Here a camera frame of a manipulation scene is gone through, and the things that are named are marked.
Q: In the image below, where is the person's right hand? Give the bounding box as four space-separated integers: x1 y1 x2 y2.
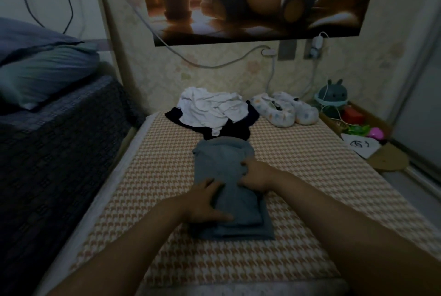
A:
240 158 281 194

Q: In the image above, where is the person's left hand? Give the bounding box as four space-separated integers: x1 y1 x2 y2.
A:
179 178 234 225

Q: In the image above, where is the pile of grey-blue clothes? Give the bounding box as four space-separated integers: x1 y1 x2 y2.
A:
192 136 276 241

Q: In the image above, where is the black garment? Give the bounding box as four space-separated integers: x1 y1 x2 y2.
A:
164 103 261 142

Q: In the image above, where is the white polo shirt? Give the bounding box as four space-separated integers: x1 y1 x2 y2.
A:
178 87 251 137

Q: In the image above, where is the person's left forearm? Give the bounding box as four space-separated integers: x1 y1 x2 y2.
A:
47 199 198 296

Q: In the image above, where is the person's right forearm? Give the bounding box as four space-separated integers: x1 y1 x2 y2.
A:
269 172 441 296

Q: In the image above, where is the white printed card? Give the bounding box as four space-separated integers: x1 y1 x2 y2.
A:
340 134 382 160

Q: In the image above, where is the green toy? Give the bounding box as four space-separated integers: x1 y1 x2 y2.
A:
346 124 372 137

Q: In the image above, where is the teal round bunny lamp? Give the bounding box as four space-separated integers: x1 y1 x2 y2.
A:
315 79 350 109

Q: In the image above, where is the red toy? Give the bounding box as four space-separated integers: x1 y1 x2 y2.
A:
342 106 367 127

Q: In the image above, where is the pink ball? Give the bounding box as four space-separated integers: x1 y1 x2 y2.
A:
368 127 386 142

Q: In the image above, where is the wooden bedside tray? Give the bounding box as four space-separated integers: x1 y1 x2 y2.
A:
318 103 410 173

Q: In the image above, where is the white charger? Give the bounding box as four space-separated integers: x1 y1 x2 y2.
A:
310 32 327 59

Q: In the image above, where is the dark patterned bed cover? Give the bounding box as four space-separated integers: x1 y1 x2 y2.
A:
0 75 143 296

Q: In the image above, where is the grey sliding door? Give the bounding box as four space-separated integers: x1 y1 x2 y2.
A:
391 37 441 198

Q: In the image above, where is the grey-green pillow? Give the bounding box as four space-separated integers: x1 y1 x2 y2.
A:
0 44 102 111

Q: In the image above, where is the blue pillow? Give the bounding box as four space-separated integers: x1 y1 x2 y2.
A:
0 17 84 66

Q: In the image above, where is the thin white charger cable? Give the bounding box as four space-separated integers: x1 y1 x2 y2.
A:
298 57 329 100

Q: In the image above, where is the grey wall socket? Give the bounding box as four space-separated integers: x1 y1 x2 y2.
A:
277 39 299 62

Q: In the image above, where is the long white cable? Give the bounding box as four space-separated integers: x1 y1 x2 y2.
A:
93 0 277 70

